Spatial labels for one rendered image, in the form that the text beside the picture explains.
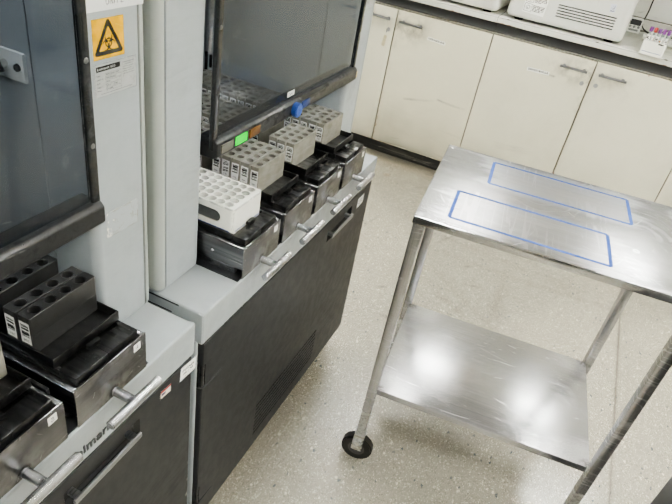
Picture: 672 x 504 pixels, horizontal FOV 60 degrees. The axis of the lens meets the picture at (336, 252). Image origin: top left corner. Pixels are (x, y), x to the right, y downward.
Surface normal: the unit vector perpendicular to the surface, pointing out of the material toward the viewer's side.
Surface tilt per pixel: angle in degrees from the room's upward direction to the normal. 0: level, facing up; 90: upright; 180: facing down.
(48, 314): 90
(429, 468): 0
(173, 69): 90
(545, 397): 0
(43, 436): 90
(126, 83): 90
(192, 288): 0
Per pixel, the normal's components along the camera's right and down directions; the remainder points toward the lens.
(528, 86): -0.44, 0.44
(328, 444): 0.16, -0.82
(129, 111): 0.90, 0.36
